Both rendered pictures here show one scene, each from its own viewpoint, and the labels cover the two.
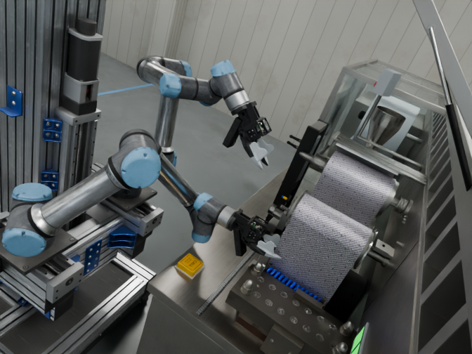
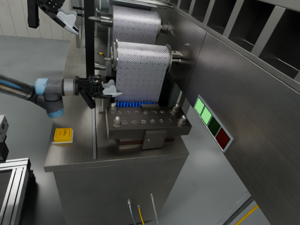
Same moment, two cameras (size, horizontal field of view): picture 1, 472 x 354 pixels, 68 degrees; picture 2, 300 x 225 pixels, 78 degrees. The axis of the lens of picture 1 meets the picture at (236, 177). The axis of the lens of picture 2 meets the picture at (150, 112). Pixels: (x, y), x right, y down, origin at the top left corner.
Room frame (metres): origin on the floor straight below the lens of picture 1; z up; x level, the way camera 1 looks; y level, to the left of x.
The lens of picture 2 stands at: (0.29, 0.15, 1.59)
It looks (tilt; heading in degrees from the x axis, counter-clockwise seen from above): 38 degrees down; 318
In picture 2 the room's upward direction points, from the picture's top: 13 degrees clockwise
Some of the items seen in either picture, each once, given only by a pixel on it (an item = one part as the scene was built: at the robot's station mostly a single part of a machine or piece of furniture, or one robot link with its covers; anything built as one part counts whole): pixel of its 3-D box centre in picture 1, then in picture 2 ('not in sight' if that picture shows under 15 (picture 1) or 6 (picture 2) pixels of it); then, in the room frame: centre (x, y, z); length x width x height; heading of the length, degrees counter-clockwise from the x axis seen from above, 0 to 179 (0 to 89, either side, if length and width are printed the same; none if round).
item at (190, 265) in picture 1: (190, 265); (63, 135); (0.96, 0.05, 0.91); 0.07 x 0.07 x 0.02; 71
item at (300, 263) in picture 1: (305, 269); (138, 91); (0.93, -0.32, 1.10); 0.23 x 0.01 x 0.18; 71
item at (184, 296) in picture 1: (329, 198); (106, 52); (1.90, -0.57, 0.88); 2.52 x 0.66 x 0.04; 161
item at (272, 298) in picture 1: (291, 317); (147, 121); (0.81, -0.32, 1.00); 0.40 x 0.16 x 0.06; 71
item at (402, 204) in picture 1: (398, 204); (162, 27); (1.17, -0.59, 1.33); 0.07 x 0.07 x 0.07; 71
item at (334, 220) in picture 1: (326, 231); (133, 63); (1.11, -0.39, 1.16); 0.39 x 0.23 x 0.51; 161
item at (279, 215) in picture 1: (269, 240); (103, 88); (1.08, -0.20, 1.05); 0.06 x 0.05 x 0.31; 71
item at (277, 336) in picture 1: (280, 347); (154, 139); (0.71, -0.30, 0.96); 0.10 x 0.03 x 0.11; 71
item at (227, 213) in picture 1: (228, 217); (70, 87); (1.04, -0.03, 1.11); 0.08 x 0.05 x 0.08; 161
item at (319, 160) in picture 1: (320, 163); (106, 20); (1.27, -0.29, 1.33); 0.06 x 0.06 x 0.06; 71
